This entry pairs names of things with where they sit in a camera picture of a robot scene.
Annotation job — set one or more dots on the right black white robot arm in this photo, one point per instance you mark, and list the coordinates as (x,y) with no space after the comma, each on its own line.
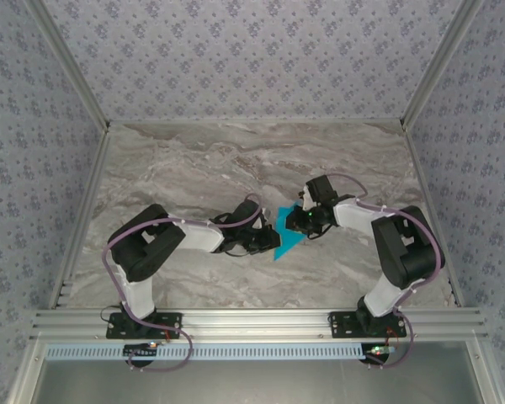
(408,248)

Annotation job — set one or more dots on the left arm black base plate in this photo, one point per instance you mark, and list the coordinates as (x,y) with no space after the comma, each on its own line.
(172,325)

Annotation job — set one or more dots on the blue paper sheet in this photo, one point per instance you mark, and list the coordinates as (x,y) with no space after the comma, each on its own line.
(284,246)

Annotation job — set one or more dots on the small circuit board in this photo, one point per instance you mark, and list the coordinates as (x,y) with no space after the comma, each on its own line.
(141,350)
(381,350)

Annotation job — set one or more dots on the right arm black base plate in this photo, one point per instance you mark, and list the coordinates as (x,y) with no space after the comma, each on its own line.
(341,326)

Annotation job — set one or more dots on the aluminium frame post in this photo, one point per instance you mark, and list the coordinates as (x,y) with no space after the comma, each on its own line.
(441,63)
(69,63)

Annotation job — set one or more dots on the aluminium table side rail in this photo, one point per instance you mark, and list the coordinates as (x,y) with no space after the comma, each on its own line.
(418,168)
(82,219)

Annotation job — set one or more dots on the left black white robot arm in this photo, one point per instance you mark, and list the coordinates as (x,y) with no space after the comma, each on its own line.
(143,248)

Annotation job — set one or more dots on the aluminium frame cross rail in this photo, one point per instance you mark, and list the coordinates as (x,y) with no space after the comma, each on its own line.
(252,322)

